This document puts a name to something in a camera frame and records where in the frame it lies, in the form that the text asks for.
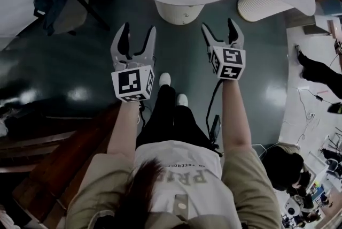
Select white floor cable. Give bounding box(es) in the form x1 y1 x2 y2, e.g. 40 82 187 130
296 86 321 143

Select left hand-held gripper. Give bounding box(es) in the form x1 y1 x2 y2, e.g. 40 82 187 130
110 22 157 103

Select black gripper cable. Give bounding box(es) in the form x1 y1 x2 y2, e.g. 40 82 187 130
205 79 224 154
137 102 146 127

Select person's left forearm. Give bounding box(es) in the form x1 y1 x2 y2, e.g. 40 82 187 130
106 101 141 162

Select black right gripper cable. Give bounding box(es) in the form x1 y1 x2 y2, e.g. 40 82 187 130
205 79 224 154

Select dark bag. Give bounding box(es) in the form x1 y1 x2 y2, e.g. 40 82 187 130
33 0 78 36

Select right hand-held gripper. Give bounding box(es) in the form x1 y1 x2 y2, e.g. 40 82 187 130
200 18 247 81

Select dark brown wooden bed frame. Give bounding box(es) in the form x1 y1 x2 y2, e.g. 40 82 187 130
0 102 129 223

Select person's left hand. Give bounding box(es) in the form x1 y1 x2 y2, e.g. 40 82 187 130
119 60 147 71

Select person's right white shoe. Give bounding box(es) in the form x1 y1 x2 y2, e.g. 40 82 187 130
176 93 189 107

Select black and green device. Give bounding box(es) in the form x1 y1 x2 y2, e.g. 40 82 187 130
328 101 342 114

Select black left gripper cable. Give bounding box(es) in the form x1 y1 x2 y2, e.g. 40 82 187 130
137 102 146 127

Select person's right forearm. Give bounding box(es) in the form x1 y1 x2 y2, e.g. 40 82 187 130
221 78 253 154

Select person's white shoe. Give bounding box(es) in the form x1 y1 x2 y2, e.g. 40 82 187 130
176 93 189 107
159 72 172 87

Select person's left white shoe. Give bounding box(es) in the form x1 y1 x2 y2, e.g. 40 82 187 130
159 72 172 87

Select person's black trousers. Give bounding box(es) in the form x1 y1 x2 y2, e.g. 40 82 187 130
136 85 214 154

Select person's beige shirt torso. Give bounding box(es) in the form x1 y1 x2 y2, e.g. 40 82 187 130
66 141 281 229

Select white rounded device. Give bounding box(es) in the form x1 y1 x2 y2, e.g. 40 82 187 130
283 194 303 220

